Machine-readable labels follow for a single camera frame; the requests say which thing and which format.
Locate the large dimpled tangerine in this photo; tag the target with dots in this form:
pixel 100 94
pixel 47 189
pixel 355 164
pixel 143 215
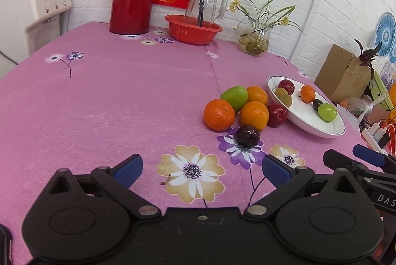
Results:
pixel 218 115

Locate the green orchid plant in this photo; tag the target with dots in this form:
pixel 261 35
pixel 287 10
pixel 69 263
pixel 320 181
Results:
pixel 263 11

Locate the white charger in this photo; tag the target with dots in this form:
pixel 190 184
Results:
pixel 377 129

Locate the pink floral tablecloth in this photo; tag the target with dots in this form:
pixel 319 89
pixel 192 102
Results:
pixel 123 104

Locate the pink box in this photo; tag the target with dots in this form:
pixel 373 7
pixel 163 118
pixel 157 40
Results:
pixel 379 114

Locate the white porcelain plate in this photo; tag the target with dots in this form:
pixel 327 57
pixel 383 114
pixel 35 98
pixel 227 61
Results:
pixel 309 122

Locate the small dimpled tangerine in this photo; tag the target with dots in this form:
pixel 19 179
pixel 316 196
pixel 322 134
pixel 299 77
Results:
pixel 307 94

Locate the red apple on table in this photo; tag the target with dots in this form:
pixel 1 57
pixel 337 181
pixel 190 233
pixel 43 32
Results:
pixel 276 115

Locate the dark purple plum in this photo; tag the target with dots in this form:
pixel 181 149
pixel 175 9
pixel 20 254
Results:
pixel 247 135
pixel 317 104

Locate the white water dispenser with screen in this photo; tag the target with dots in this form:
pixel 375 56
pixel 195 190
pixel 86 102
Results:
pixel 18 5

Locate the purple leaf plant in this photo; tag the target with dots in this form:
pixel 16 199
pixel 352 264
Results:
pixel 368 56

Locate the blue mandala wall decoration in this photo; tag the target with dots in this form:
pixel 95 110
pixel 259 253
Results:
pixel 386 34

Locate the glass vase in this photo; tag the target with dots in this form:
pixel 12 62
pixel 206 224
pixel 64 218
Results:
pixel 255 43

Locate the clear plastic bag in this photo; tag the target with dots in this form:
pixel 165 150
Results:
pixel 355 105

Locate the oval green mango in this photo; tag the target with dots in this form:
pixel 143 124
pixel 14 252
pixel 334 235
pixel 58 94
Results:
pixel 233 97

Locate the red plum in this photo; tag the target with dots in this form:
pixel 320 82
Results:
pixel 286 86

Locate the white power strip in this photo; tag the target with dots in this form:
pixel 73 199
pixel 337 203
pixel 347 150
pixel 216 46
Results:
pixel 369 137

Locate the round green lime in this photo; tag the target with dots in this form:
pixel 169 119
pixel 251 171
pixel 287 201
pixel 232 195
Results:
pixel 327 112

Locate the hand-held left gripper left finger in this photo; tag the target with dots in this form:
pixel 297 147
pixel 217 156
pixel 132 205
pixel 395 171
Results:
pixel 128 169

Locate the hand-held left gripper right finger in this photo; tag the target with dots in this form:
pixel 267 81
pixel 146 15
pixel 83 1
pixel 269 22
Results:
pixel 275 170

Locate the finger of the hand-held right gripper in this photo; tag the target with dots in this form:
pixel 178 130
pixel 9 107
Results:
pixel 337 156
pixel 369 152

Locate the smooth orange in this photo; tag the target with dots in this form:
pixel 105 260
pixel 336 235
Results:
pixel 258 95
pixel 254 115

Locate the olive green kiwi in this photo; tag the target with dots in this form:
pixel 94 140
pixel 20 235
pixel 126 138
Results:
pixel 287 101
pixel 280 93

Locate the red plastic basin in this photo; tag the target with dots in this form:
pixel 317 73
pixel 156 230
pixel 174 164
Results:
pixel 191 34

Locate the glass pitcher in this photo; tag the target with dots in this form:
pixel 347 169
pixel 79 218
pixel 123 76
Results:
pixel 212 5

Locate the cardboard box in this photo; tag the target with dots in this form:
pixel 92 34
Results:
pixel 340 76

